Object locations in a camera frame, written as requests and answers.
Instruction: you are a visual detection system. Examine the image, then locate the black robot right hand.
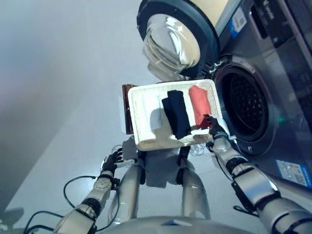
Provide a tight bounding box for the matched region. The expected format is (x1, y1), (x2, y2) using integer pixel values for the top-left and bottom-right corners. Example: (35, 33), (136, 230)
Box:
(191, 114), (229, 142)

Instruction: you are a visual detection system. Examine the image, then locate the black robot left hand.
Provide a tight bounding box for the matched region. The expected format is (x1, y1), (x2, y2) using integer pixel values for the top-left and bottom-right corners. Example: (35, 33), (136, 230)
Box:
(101, 147), (135, 173)

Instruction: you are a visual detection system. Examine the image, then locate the red cloth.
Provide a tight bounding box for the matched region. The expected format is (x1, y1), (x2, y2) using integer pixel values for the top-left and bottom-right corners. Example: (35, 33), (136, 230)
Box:
(188, 84), (213, 130)

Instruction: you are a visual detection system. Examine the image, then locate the black cloth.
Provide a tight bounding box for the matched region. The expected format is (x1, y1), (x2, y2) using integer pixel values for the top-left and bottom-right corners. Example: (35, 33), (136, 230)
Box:
(161, 90), (193, 140)

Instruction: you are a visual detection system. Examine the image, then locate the white cloth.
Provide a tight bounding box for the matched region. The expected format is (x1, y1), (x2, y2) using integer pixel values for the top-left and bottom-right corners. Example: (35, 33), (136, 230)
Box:
(142, 94), (163, 137)

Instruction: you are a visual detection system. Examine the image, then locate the grey front-load washing machine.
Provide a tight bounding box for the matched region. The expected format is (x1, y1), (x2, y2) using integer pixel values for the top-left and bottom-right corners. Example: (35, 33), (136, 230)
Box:
(211, 0), (312, 191)

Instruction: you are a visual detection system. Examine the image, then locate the silver robot left leg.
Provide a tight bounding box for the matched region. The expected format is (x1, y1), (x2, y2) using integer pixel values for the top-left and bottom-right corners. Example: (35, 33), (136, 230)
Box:
(111, 151), (147, 224)

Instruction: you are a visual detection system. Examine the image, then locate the silver robot leg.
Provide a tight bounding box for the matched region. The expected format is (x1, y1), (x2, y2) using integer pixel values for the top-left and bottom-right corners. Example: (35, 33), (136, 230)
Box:
(111, 151), (147, 224)
(176, 145), (212, 220)

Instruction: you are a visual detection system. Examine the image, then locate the white wicker basket tray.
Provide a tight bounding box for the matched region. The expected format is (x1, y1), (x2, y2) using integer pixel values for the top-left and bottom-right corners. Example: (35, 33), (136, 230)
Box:
(127, 79), (230, 151)

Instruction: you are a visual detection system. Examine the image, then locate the brown wooden stool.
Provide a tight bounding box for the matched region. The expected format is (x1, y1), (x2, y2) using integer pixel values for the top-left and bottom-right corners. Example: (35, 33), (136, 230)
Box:
(121, 83), (135, 135)

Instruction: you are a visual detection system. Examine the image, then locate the silver robot right leg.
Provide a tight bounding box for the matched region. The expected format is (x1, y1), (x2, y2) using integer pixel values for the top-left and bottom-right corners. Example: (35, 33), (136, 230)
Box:
(176, 145), (212, 220)

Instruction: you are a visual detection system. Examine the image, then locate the blue energy label sticker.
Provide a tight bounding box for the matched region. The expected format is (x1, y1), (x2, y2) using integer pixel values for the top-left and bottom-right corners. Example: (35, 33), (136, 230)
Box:
(274, 159), (308, 188)

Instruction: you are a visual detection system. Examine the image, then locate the round glass washer door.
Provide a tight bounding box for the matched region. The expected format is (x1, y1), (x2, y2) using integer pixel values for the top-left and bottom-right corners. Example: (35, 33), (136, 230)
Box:
(136, 0), (220, 79)

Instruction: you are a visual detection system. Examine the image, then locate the silver robot torso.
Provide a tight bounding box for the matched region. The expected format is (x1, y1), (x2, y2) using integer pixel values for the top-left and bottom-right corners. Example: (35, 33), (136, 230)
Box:
(104, 215), (267, 234)

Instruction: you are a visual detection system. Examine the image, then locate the blue white brand sticker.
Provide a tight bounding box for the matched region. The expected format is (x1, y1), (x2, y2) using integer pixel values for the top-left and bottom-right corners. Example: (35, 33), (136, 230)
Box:
(228, 6), (247, 33)

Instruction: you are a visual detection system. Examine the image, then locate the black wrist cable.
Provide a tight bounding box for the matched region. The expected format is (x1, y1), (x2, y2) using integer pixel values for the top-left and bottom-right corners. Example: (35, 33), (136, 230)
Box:
(23, 175), (120, 234)

